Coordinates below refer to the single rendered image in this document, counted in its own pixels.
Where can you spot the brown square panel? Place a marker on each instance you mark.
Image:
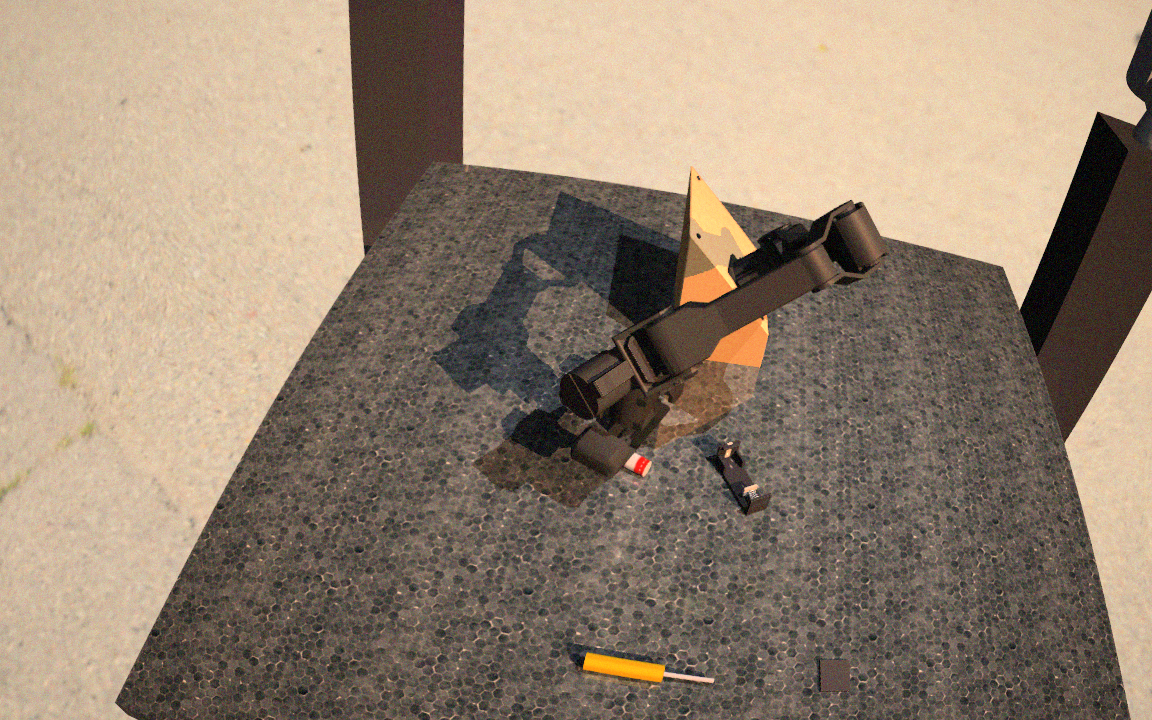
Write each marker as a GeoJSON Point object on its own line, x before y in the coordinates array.
{"type": "Point", "coordinates": [834, 675]}

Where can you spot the red and white battery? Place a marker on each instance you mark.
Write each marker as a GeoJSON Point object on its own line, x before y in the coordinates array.
{"type": "Point", "coordinates": [639, 465]}

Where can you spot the orange-handled screwdriver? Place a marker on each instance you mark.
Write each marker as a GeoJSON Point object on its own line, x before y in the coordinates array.
{"type": "Point", "coordinates": [633, 669]}

